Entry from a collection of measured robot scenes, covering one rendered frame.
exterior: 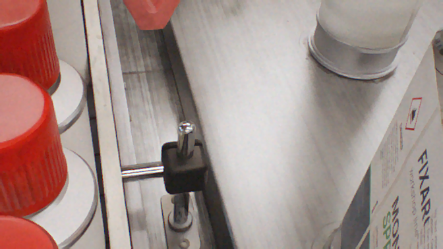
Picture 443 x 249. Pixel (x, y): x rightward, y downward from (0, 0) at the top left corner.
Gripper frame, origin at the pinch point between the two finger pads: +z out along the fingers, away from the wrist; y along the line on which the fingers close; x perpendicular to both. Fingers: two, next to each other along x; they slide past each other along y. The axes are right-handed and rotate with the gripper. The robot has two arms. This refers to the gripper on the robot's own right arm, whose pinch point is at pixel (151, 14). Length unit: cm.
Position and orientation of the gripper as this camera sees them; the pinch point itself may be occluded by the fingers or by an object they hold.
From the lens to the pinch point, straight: 30.9
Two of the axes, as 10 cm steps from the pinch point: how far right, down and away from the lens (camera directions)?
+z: -0.9, 6.6, 7.5
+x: -9.7, 1.1, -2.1
